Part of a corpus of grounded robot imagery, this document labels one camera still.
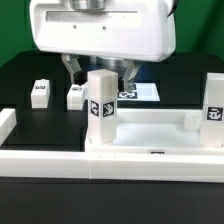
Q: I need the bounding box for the fiducial marker sheet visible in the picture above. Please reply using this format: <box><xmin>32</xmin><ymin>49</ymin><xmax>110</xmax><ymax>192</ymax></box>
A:
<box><xmin>118</xmin><ymin>83</ymin><xmax>160</xmax><ymax>102</ymax></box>

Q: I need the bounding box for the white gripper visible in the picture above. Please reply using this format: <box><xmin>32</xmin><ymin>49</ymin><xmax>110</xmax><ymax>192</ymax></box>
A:
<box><xmin>29</xmin><ymin>0</ymin><xmax>176</xmax><ymax>92</ymax></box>

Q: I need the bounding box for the white desk top tray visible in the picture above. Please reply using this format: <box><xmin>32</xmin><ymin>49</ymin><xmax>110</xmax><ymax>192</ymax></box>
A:
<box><xmin>85</xmin><ymin>108</ymin><xmax>224</xmax><ymax>156</ymax></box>

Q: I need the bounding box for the white U-shaped boundary fence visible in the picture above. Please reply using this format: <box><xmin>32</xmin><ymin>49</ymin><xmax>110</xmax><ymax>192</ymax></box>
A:
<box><xmin>0</xmin><ymin>108</ymin><xmax>224</xmax><ymax>184</ymax></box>

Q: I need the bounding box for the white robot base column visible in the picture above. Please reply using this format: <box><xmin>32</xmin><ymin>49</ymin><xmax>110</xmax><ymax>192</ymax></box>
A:
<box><xmin>90</xmin><ymin>56</ymin><xmax>126</xmax><ymax>70</ymax></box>

